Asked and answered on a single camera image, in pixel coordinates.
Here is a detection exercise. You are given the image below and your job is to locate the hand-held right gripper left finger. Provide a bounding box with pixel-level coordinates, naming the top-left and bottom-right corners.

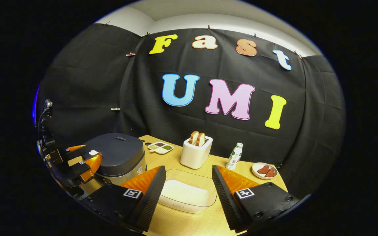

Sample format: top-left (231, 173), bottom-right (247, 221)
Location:
top-left (84, 166), bottom-right (167, 233)

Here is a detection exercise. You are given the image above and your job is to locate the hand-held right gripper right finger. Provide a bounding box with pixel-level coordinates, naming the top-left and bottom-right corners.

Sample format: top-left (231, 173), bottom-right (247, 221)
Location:
top-left (211, 165), bottom-right (300, 234)

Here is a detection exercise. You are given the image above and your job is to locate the clear container of rice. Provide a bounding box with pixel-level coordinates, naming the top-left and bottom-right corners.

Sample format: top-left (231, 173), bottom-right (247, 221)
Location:
top-left (158, 169), bottom-right (218, 214)

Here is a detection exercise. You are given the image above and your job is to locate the dark grey rice cooker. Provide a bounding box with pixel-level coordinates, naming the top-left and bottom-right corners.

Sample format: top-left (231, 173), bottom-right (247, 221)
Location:
top-left (77, 133), bottom-right (147, 197)

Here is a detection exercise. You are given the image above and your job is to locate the white round plate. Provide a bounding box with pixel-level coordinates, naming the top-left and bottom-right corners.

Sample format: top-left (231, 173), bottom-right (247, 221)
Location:
top-left (252, 162), bottom-right (278, 180)

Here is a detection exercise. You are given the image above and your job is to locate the white plastic bottle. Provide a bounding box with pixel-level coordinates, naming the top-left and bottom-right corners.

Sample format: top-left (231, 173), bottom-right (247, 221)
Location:
top-left (225, 143), bottom-right (243, 171)

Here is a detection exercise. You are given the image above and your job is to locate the white toaster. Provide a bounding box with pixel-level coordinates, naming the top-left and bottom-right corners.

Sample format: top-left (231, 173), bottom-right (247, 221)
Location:
top-left (180, 135), bottom-right (213, 169)

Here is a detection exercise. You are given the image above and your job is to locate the white divided bean dish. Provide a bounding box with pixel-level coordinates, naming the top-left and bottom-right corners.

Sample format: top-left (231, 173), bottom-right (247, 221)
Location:
top-left (147, 142), bottom-right (174, 155)

